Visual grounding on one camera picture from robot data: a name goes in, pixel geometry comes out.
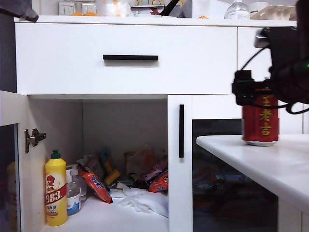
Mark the white wall switch panel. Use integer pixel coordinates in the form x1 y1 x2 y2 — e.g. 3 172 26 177
59 2 75 16
81 2 97 15

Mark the white enamel tray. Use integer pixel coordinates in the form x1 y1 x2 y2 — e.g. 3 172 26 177
131 5 167 17

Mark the white box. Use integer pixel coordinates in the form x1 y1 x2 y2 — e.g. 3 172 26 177
192 0 232 19

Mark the clear plastic water bottle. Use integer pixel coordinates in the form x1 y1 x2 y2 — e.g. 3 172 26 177
224 0 251 20

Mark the red herbal tea can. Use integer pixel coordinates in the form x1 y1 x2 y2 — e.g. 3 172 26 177
242 86 280 147

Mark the black kitchen utensil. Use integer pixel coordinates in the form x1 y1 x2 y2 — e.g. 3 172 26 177
160 0 182 16

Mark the pink snack packet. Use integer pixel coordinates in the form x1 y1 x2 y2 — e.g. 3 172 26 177
142 159 169 182

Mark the red snack packet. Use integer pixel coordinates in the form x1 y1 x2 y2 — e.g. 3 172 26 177
148 170 169 193

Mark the white cabinet body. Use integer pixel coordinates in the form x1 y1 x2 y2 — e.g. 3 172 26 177
14 14 309 232

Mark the wide white drawer front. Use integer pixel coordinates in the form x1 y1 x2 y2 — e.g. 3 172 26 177
14 23 238 95

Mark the white glass cabinet door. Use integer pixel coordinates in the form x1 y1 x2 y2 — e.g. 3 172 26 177
168 95 304 232
0 90 29 232

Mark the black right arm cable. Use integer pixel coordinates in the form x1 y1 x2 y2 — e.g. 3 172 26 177
240 47 271 73

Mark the black drawer bar handle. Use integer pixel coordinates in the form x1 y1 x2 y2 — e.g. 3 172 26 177
102 54 159 61

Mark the silver metal door hinge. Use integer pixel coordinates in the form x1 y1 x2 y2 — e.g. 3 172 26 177
24 128 47 154

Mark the black door bar handle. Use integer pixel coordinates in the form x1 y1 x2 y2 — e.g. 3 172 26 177
179 104 185 159

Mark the yellow detergent bottle green cap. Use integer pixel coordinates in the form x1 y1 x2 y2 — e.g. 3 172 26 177
45 149 69 227

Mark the clear bag with snacks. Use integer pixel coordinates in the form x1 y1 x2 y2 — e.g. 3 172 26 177
124 144 169 181

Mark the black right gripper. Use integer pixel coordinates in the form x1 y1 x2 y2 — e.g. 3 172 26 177
253 65 295 105

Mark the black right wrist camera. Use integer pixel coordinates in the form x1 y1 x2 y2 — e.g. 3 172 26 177
231 70 257 106

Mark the orange snack packet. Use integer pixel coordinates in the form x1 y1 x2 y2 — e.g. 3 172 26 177
77 163 113 204

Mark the clear pump sanitizer bottle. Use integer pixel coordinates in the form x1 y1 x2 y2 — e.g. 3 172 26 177
65 164 83 216

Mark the translucent plastic bag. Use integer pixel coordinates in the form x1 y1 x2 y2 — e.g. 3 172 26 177
96 0 134 17

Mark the yellow scraper teal handle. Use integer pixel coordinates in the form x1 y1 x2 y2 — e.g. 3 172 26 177
100 147 121 186

